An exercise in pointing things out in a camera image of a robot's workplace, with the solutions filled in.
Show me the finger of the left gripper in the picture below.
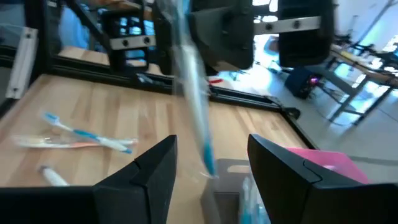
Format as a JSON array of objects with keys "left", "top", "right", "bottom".
[
  {"left": 152, "top": 0, "right": 175, "bottom": 75},
  {"left": 191, "top": 0, "right": 254, "bottom": 72}
]

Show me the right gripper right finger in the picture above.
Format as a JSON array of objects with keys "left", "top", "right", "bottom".
[{"left": 248, "top": 134, "right": 358, "bottom": 224}]

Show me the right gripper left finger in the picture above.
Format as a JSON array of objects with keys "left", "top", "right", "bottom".
[{"left": 93, "top": 135, "right": 178, "bottom": 224}]

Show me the blue toothbrush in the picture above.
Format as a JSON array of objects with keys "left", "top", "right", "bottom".
[
  {"left": 155, "top": 0, "right": 220, "bottom": 180},
  {"left": 40, "top": 110, "right": 134, "bottom": 156},
  {"left": 239, "top": 175, "right": 254, "bottom": 224},
  {"left": 37, "top": 165, "right": 71, "bottom": 187}
]

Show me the orange toothbrush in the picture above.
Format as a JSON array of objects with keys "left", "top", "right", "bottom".
[{"left": 11, "top": 134, "right": 139, "bottom": 149}]

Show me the purple lit computer tower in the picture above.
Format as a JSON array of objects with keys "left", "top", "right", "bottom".
[{"left": 283, "top": 66, "right": 322, "bottom": 100}]

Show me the clear smoky plastic bin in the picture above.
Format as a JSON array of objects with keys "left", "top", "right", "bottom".
[{"left": 200, "top": 157, "right": 273, "bottom": 224}]

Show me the red plastic bin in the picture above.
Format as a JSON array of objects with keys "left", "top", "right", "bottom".
[{"left": 285, "top": 147, "right": 371, "bottom": 185}]

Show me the grey metal background table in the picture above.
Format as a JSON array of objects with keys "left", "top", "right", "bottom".
[{"left": 323, "top": 40, "right": 398, "bottom": 127}]

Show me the silver metal bracket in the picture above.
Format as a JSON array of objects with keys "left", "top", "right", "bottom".
[{"left": 5, "top": 27, "right": 39, "bottom": 100}]

